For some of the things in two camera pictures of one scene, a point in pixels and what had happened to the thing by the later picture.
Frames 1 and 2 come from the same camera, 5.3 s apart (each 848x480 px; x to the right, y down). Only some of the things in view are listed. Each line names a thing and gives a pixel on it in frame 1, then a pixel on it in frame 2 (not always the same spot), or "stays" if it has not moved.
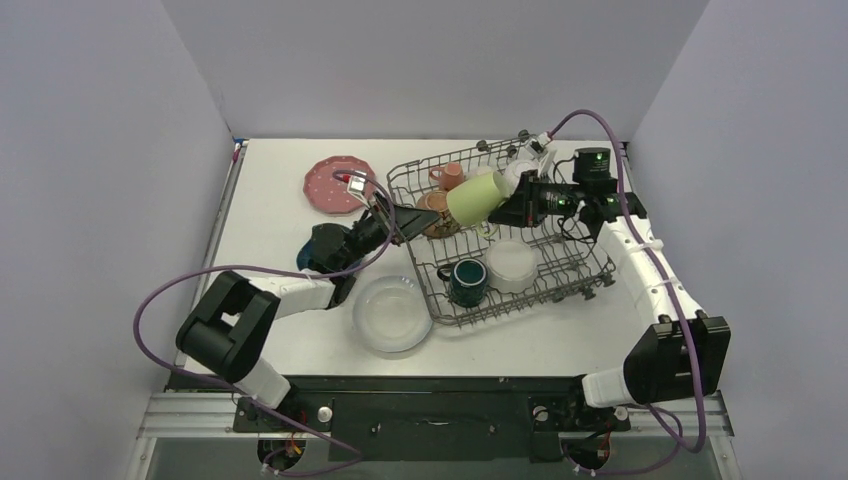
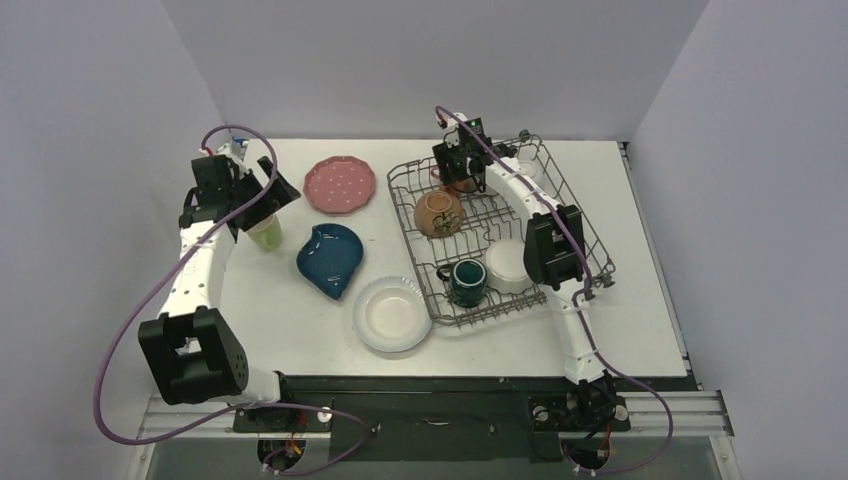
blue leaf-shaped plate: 328,248 stays
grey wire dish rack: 467,266 stays
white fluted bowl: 512,265 stays
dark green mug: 468,281 stays
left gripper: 408,221 → 281,193
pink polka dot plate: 330,194 stays
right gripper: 520,203 → 457,168
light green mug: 471,203 → 268,234
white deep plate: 393,314 stays
